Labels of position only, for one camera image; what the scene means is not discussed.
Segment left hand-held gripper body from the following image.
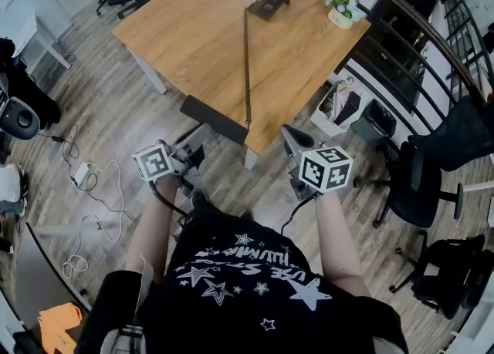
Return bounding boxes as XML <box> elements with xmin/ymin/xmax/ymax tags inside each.
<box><xmin>132</xmin><ymin>140</ymin><xmax>206</xmax><ymax>200</ymax></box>

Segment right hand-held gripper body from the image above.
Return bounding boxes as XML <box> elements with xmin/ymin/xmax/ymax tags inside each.
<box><xmin>287</xmin><ymin>145</ymin><xmax>354</xmax><ymax>202</ymax></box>

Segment black telephone handset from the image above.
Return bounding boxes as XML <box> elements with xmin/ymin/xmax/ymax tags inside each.
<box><xmin>180</xmin><ymin>94</ymin><xmax>250</xmax><ymax>147</ymax></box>

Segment person's left forearm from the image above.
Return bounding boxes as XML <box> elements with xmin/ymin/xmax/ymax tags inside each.
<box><xmin>125</xmin><ymin>174</ymin><xmax>181</xmax><ymax>280</ymax></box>

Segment person's right forearm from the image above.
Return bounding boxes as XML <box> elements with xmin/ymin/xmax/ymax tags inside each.
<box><xmin>314</xmin><ymin>190</ymin><xmax>374</xmax><ymax>299</ymax></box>

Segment white storage box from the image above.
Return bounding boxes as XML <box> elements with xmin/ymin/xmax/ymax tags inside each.
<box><xmin>310</xmin><ymin>78</ymin><xmax>370</xmax><ymax>137</ymax></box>

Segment black waste bin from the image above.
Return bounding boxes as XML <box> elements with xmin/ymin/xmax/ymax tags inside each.
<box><xmin>353</xmin><ymin>98</ymin><xmax>398</xmax><ymax>145</ymax></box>

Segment white power adapter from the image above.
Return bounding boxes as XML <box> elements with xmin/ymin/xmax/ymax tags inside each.
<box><xmin>73</xmin><ymin>162</ymin><xmax>90</xmax><ymax>187</ymax></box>

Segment black office chair with jacket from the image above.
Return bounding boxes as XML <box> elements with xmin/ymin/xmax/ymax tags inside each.
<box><xmin>353</xmin><ymin>96</ymin><xmax>494</xmax><ymax>230</ymax></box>

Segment white potted flower plant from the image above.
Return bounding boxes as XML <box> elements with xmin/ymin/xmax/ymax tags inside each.
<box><xmin>325</xmin><ymin>0</ymin><xmax>367</xmax><ymax>30</ymax></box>

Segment grey rounded device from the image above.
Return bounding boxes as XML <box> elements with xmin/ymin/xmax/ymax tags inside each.
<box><xmin>0</xmin><ymin>96</ymin><xmax>42</xmax><ymax>141</ymax></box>

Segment black telephone base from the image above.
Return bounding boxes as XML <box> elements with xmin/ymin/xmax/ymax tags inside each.
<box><xmin>246</xmin><ymin>0</ymin><xmax>292</xmax><ymax>22</ymax></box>

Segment black star print t-shirt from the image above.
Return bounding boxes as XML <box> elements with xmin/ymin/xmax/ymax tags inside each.
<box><xmin>88</xmin><ymin>205</ymin><xmax>410</xmax><ymax>354</ymax></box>

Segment white side desk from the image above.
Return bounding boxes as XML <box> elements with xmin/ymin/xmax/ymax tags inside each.
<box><xmin>19</xmin><ymin>12</ymin><xmax>73</xmax><ymax>72</ymax></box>

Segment orange cloth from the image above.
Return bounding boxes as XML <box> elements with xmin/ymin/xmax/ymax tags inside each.
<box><xmin>37</xmin><ymin>302</ymin><xmax>83</xmax><ymax>354</ymax></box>

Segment left hand-held gripper cable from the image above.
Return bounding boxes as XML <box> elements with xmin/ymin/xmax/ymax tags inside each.
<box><xmin>149</xmin><ymin>181</ymin><xmax>190</xmax><ymax>218</ymax></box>

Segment hand-held gripper cable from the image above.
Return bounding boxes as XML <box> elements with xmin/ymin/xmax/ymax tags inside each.
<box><xmin>149</xmin><ymin>181</ymin><xmax>190</xmax><ymax>218</ymax></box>
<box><xmin>280</xmin><ymin>197</ymin><xmax>316</xmax><ymax>236</ymax></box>

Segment right hand-held gripper cable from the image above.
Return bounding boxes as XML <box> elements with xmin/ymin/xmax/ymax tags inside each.
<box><xmin>280</xmin><ymin>197</ymin><xmax>316</xmax><ymax>236</ymax></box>

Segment white floor cable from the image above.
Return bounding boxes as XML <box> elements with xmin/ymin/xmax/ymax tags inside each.
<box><xmin>61</xmin><ymin>159</ymin><xmax>130</xmax><ymax>280</ymax></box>

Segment black coiled phone cord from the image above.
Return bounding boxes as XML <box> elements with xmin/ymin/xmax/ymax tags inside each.
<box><xmin>242</xmin><ymin>5</ymin><xmax>254</xmax><ymax>126</ymax></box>

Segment black floor cable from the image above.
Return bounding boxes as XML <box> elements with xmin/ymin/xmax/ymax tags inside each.
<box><xmin>38</xmin><ymin>124</ymin><xmax>80</xmax><ymax>170</ymax></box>

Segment grey shoulder strap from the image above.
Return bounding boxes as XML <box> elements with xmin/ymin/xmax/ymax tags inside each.
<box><xmin>133</xmin><ymin>255</ymin><xmax>155</xmax><ymax>354</ymax></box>

